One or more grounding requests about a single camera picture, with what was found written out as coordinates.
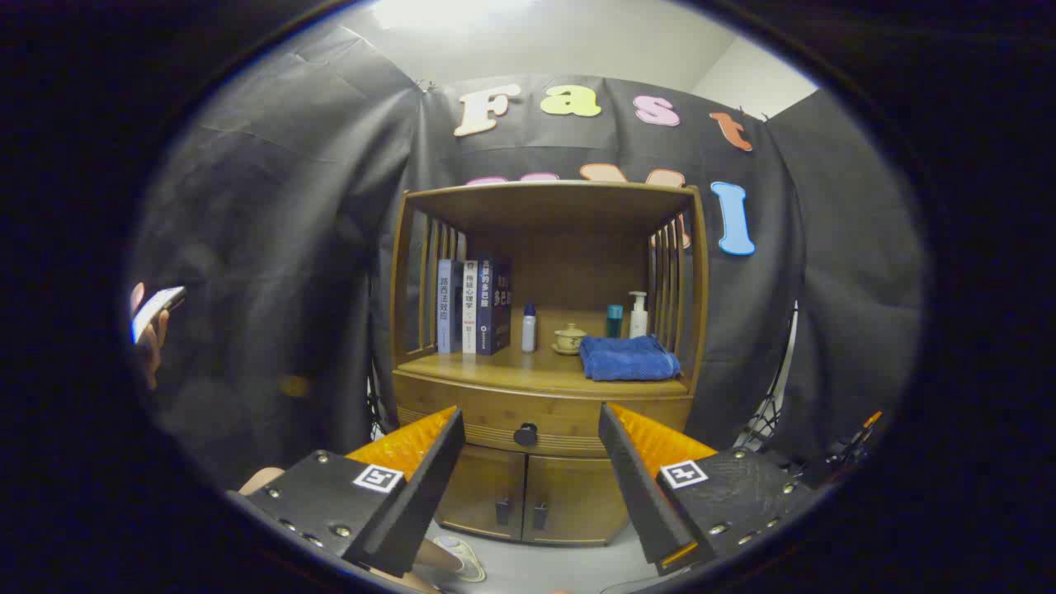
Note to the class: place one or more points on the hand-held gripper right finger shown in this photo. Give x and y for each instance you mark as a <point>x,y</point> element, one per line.
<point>635,487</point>

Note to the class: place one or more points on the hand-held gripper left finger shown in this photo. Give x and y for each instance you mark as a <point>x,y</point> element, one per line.
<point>429,487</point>

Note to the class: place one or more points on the wooden drawer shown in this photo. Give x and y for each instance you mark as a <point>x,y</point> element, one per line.
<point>565,412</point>

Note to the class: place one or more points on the black round drawer knob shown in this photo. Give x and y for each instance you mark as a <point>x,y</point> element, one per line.
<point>525,434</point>

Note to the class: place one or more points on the white phone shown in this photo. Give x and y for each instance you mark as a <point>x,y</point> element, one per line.
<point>157,312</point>

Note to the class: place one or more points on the wooden countertop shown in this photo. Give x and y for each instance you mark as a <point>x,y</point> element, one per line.
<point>511,367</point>

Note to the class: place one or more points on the wooden cabinet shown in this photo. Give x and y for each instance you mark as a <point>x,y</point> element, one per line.
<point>544,206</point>

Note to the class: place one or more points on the white slipper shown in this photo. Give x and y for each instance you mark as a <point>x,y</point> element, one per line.
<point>464,559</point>

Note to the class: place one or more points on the blue folded towel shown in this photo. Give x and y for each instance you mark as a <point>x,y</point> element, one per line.
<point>627,360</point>

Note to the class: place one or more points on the beige lidded teacup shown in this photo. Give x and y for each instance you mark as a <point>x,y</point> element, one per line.
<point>569,338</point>

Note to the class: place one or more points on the teal capped bottle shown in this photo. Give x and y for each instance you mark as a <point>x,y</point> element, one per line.
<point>615,322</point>

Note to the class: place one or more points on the white pump bottle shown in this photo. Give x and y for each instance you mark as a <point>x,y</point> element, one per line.
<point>638,320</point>

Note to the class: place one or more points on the white book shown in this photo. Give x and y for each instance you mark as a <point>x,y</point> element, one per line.
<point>469,309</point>

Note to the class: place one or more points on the light blue book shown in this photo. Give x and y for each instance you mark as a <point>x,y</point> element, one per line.
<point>450,305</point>

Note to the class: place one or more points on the white bottle blue cap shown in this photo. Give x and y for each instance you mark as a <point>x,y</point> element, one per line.
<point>529,332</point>

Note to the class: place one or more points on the dark navy book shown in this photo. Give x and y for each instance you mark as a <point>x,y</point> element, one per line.
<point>492,305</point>

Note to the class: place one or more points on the black device orange tip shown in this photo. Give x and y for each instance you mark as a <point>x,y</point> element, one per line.
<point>850,450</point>

